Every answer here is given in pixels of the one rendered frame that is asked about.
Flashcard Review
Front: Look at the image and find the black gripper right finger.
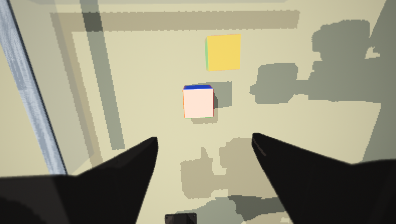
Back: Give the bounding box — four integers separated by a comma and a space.
252, 133, 396, 224

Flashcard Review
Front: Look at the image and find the transparent green and yellow cube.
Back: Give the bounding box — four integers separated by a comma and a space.
205, 34, 241, 71

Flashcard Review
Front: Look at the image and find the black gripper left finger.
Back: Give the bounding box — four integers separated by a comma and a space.
0, 137, 158, 224

